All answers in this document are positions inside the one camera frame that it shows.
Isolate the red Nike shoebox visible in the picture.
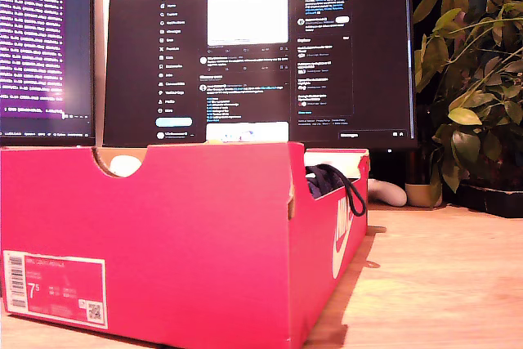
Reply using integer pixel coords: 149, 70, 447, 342
0, 141, 371, 349

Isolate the dark navy shoe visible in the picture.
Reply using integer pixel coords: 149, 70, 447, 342
305, 163, 351, 199

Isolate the wide black Huawei monitor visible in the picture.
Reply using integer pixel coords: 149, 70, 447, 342
101, 0, 418, 152

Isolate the white game controller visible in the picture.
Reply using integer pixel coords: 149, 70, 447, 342
367, 178, 409, 207

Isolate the small cream plant pot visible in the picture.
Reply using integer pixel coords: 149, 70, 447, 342
405, 183, 445, 208

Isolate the green leafy houseplant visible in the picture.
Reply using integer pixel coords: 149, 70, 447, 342
412, 0, 523, 205

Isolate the black rectangular planter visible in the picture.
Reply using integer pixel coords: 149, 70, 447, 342
457, 179, 523, 219

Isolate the computer monitor with purple terminal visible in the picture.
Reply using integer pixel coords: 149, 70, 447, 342
0, 0, 97, 148

